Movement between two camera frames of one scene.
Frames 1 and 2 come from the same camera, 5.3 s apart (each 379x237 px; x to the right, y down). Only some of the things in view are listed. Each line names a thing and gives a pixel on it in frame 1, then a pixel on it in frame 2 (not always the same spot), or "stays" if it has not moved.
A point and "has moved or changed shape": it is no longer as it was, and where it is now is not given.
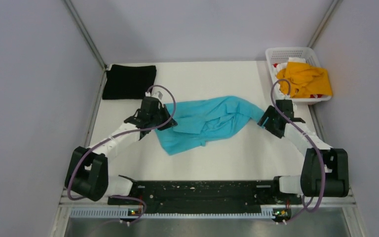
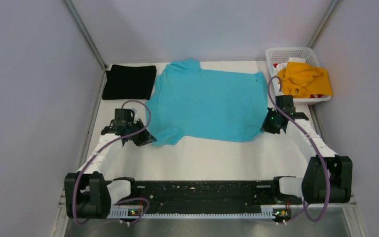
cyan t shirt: (201, 121) has moved or changed shape
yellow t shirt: (305, 80) stays
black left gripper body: (161, 116) to (140, 138)
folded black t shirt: (123, 82) stays
